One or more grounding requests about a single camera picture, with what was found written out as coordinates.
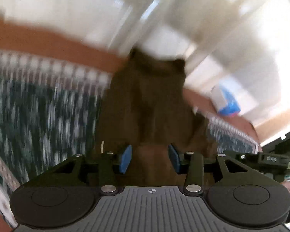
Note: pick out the person's right hand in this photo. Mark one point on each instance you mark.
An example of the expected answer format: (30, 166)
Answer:
(286, 184)

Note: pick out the rust brown bed sheet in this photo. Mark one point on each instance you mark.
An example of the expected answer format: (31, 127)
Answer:
(50, 45)

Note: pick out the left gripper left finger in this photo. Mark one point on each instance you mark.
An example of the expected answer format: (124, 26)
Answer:
(68, 191)

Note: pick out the blue white tissue pack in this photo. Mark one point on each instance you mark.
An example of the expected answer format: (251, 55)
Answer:
(224, 102)

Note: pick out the patterned navy white rug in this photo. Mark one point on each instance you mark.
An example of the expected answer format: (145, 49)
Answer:
(38, 115)

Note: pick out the dark brown garment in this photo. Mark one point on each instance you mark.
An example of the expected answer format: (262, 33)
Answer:
(144, 107)

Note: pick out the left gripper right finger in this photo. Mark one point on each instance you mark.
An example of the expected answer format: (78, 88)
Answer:
(235, 192)

